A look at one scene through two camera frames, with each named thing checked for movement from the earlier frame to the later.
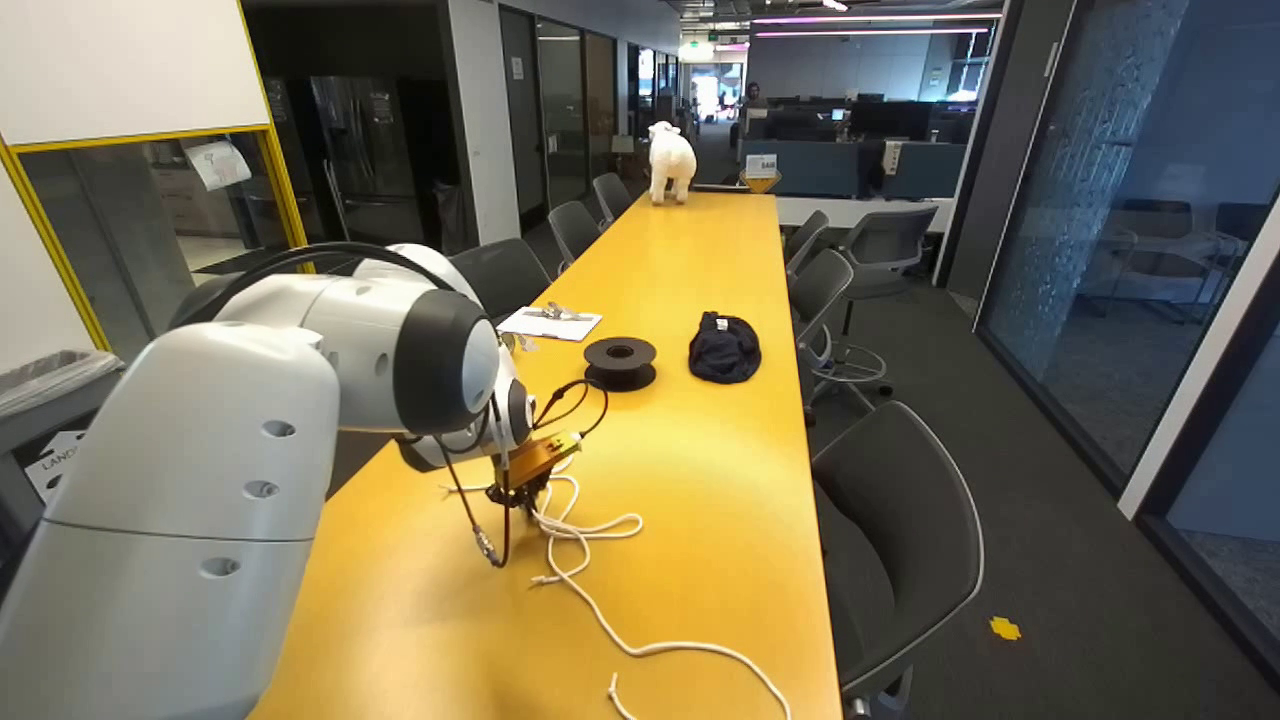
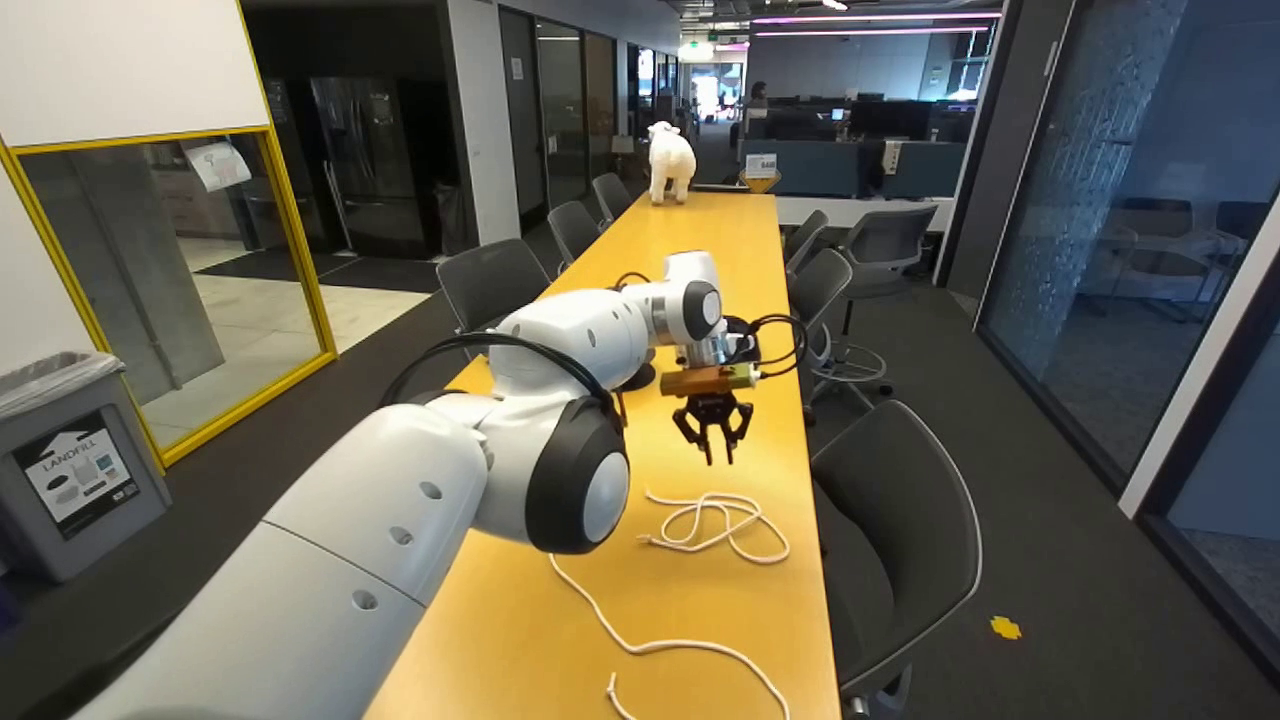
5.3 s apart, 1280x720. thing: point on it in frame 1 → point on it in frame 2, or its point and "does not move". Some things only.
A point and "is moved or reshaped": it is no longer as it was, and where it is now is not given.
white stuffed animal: x=668 y=161 does not move
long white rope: x=649 y=644 does not move
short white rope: x=602 y=530 is moved or reshaped
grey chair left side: x=503 y=274 does not move
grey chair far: x=898 y=240 does not move
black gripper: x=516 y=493 → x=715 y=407
